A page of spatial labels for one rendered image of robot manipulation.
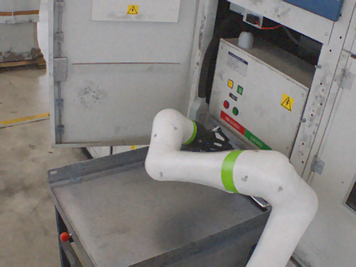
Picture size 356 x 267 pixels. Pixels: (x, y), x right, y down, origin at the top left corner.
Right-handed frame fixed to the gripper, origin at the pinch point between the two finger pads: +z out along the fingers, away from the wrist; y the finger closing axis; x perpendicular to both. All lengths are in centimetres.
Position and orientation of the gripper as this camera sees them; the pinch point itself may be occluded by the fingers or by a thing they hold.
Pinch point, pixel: (229, 149)
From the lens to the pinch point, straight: 160.0
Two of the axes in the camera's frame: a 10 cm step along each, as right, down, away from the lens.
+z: 6.5, 2.5, 7.2
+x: 5.5, 4.9, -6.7
